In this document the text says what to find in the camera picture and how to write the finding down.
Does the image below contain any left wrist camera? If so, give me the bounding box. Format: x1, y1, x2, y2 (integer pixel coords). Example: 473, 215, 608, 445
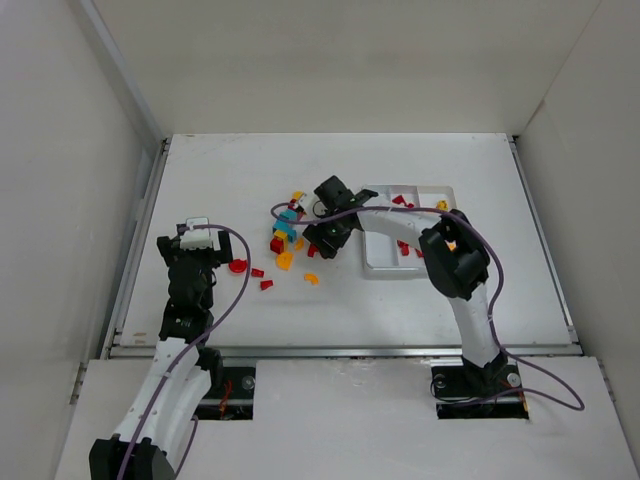
179, 217, 213, 251

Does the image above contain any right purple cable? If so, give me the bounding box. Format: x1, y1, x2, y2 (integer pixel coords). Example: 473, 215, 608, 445
270, 200, 586, 412

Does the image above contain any orange arch lego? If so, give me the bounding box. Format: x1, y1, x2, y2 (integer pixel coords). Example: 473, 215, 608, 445
304, 273, 319, 285

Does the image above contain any red cross lego piece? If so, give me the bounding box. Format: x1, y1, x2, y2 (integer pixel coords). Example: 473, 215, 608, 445
307, 244, 318, 258

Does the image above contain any white divided tray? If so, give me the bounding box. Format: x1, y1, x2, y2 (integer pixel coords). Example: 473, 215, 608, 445
362, 184, 457, 280

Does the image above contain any large teal lego assembly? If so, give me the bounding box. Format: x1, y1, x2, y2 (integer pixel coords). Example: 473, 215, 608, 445
272, 209, 298, 242

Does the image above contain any red round lego piece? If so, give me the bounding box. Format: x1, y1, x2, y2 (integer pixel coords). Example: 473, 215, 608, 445
228, 259, 249, 274

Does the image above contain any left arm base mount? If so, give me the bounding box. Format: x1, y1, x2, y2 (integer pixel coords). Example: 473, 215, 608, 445
195, 349, 257, 421

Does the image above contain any purple cable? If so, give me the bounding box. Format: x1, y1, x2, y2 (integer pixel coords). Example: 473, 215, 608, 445
117, 224, 252, 480
270, 200, 586, 412

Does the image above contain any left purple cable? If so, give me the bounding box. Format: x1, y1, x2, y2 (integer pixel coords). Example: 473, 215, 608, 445
117, 224, 252, 480

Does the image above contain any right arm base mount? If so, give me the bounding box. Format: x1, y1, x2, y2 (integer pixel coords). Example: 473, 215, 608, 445
430, 364, 529, 420

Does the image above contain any red curved lego brick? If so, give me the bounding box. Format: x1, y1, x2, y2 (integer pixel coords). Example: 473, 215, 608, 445
270, 237, 287, 255

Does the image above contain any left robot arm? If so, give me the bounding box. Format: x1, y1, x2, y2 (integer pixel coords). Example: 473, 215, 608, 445
89, 225, 233, 479

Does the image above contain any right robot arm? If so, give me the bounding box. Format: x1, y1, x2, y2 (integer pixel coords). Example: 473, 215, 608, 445
303, 176, 500, 369

